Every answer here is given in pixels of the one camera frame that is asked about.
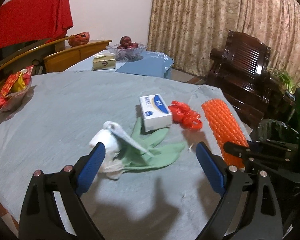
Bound white tissue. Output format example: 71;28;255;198
89;121;124;180

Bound white blue small box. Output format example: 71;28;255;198
139;94;173;132

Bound white plastic bottle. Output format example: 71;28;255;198
103;121;154;157

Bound black lined trash bin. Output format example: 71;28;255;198
256;119;299;151

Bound green potted plant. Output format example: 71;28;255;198
272;68;298;94

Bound dark wooden armchair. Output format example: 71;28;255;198
206;30;295;128

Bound grey table cloth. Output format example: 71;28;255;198
0;71;224;239

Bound blue table cover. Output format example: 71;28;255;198
65;50;174;79

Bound snack bowl with packets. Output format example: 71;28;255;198
0;65;34;113

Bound beige patterned curtain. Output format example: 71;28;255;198
148;0;300;85

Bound glass fruit bowl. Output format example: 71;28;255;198
106;43;148;62

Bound red apples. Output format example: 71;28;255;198
117;36;139;49

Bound beige tissue box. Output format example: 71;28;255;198
91;53;116;71

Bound wooden tv cabinet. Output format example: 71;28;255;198
0;36;112;91

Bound orange red bag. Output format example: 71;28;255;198
68;32;90;47

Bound red cloth cover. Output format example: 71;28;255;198
0;0;74;49

